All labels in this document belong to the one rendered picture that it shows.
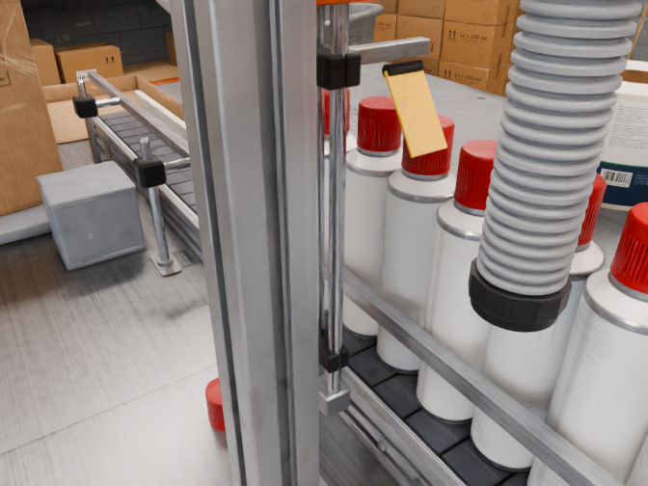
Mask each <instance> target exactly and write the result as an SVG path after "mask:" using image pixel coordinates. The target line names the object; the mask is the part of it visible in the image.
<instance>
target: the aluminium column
mask: <svg viewBox="0 0 648 486"><path fill-rule="evenodd" d="M169 2H170V10H171V18H172V24H173V32H174V39H175V54H176V60H177V68H178V75H179V83H180V89H181V97H182V105H183V112H184V119H185V126H186V134H187V142H188V148H189V156H190V163H191V171H192V178H193V185H194V193H195V200H196V208H197V214H198V222H199V229H200V237H201V244H202V258H203V265H204V273H205V280H206V287H207V295H208V302H209V309H210V316H211V324H212V332H213V338H214V346H215V353H216V361H217V367H218V375H219V383H220V390H221V397H222V404H223V412H224V420H225V426H226V434H227V441H228V449H229V462H230V470H231V477H232V485H233V486H319V408H318V268H317V129H316V0H169Z"/></svg>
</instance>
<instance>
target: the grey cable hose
mask: <svg viewBox="0 0 648 486"><path fill-rule="evenodd" d="M520 9H521V10H522V11H524V12H526V14H523V15H521V16H519V17H518V18H517V24H516V25H517V27H518V28H519V29H521V30H523V31H522V32H519V33H517V34H516V35H515V36H514V41H513V43H514V44H515V45H516V46H517V47H519V48H517V49H515V50H513V52H512V53H511V58H510V60H511V62H512V63H513V64H514V66H512V67H510V69H509V70H508V78H509V79H510V80H511V81H510V82H508V83H507V85H506V89H505V93H506V95H507V98H506V99H505V100H504V102H503V105H502V108H503V111H504V113H502V115H501V117H500V125H501V128H500V129H499V134H498V139H499V141H498V142H497V144H496V150H495V152H496V157H495V159H494V164H493V165H494V169H493V171H492V172H491V183H490V185H489V196H488V198H487V202H486V210H485V213H484V222H483V225H482V233H481V236H480V245H479V248H478V256H477V257H476V258H475V259H474V260H472V263H471V270H470V275H469V281H468V284H469V296H470V297H471V298H470V301H471V306H472V308H473V310H474V311H475V312H476V313H477V315H479V316H480V317H481V318H482V319H484V320H485V321H487V322H488V323H490V324H492V325H494V326H496V327H499V328H502V329H504V330H507V331H512V332H518V333H534V332H539V331H543V330H545V329H548V328H550V327H551V326H552V325H553V324H554V323H555V321H556V320H557V318H558V317H559V316H560V314H561V313H562V312H563V311H564V310H565V308H566V307H567V303H568V300H569V296H570V293H571V289H572V282H571V279H570V276H569V272H570V269H571V265H572V260H573V259H574V255H575V249H576V248H577V245H578V241H579V235H580V234H581V224H582V223H583V221H584V218H585V210H586V208H587V207H588V203H589V197H590V195H591V194H592V190H593V184H592V183H593V181H594V180H595V177H596V169H597V168H598V167H599V165H600V161H601V155H600V154H601V153H602V151H603V150H604V146H605V141H604V139H605V138H606V136H607V135H608V123H609V122H610V121H611V119H612V115H613V110H612V109H611V108H610V107H612V106H614V105H615V104H616V101H617V97H618V95H617V93H616V92H615V91H616V90H618V89H619V88H620V87H621V84H622V81H623V78H622V76H621V75H620V74H618V73H621V72H623V71H624V70H625V69H626V66H627V63H628V62H627V60H626V59H625V58H624V57H623V55H626V54H628V53H629V52H631V49H632V45H633V44H632V42H631V41H630V40H628V39H626V37H629V36H631V35H633V34H635V31H636V27H637V24H636V23H635V22H634V21H632V20H631V19H632V17H635V16H638V15H639V14H640V13H641V9H642V5H641V4H640V3H638V2H636V0H521V3H520Z"/></svg>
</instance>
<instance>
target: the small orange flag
mask: <svg viewBox="0 0 648 486"><path fill-rule="evenodd" d="M382 73H383V76H384V77H385V78H386V80H387V83H388V87H389V90H390V93H391V98H392V101H393V104H394V108H395V111H396V114H397V116H398V119H399V122H400V125H401V129H402V132H403V135H404V138H405V141H406V144H407V147H408V151H409V153H410V156H411V158H413V157H416V156H420V155H423V154H426V153H430V152H433V151H437V150H441V149H446V148H447V145H446V139H445V136H444V133H443V131H442V128H441V124H440V121H439V118H438V115H437V112H436V109H435V106H434V102H433V99H432V96H431V93H430V91H429V88H428V84H427V81H426V78H425V75H424V72H423V62H422V60H420V59H418V60H413V61H407V62H400V63H394V64H388V65H384V66H383V68H382Z"/></svg>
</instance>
